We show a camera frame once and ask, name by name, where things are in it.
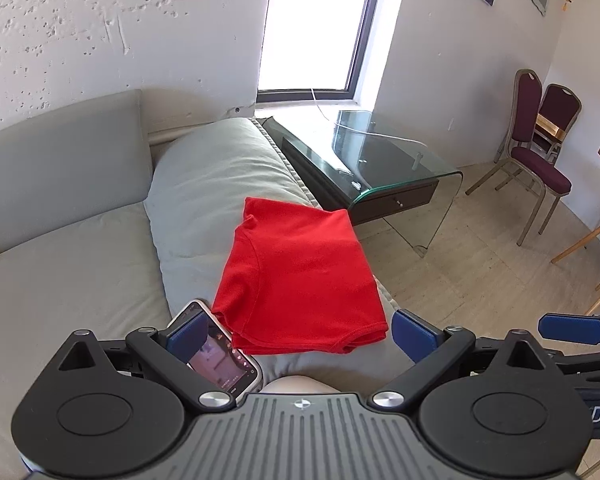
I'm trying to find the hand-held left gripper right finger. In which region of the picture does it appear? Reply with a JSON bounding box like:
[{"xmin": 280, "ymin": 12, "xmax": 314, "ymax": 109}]
[{"xmin": 369, "ymin": 309, "xmax": 553, "ymax": 408}]

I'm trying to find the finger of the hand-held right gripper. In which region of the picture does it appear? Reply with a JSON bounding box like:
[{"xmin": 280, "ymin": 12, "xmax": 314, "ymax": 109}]
[
  {"xmin": 537, "ymin": 312, "xmax": 600, "ymax": 348},
  {"xmin": 550, "ymin": 347, "xmax": 600, "ymax": 376}
]

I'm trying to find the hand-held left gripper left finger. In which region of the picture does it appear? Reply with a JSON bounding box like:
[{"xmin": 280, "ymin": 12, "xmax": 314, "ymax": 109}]
[{"xmin": 55, "ymin": 311, "xmax": 235, "ymax": 410}]

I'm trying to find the red long-sleeve shirt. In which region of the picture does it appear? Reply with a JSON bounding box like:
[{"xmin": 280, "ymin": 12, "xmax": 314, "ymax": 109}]
[{"xmin": 211, "ymin": 196, "xmax": 389, "ymax": 356}]

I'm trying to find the white-cased smartphone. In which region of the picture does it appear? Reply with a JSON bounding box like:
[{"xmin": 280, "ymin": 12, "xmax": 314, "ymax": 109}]
[{"xmin": 167, "ymin": 299, "xmax": 264, "ymax": 394}]

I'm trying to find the person's right leg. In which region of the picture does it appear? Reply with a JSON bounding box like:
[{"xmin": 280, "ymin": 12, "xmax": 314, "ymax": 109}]
[{"xmin": 266, "ymin": 376, "xmax": 342, "ymax": 397}]

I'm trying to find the grey-green side cushion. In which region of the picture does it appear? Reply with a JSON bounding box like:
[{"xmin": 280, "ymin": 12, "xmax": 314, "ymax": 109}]
[{"xmin": 144, "ymin": 117, "xmax": 417, "ymax": 388}]

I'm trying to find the grey-green sofa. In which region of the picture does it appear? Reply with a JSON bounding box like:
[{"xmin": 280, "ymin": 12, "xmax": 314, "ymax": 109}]
[{"xmin": 0, "ymin": 89, "xmax": 181, "ymax": 461}]

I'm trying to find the maroon banquet chair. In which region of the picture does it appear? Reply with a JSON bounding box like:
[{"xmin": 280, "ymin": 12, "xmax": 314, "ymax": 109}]
[
  {"xmin": 534, "ymin": 83, "xmax": 583, "ymax": 164},
  {"xmin": 465, "ymin": 69, "xmax": 574, "ymax": 249}
]

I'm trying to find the dark drawer cabinet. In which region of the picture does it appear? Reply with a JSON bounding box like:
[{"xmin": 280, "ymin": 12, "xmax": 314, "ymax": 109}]
[{"xmin": 256, "ymin": 116, "xmax": 439, "ymax": 226}]

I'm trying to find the dark-framed window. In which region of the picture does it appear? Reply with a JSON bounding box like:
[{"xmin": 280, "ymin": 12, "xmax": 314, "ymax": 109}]
[{"xmin": 256, "ymin": 0, "xmax": 412, "ymax": 107}]

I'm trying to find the white cable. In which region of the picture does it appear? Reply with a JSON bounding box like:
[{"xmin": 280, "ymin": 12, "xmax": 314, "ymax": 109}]
[{"xmin": 310, "ymin": 87, "xmax": 427, "ymax": 172}]

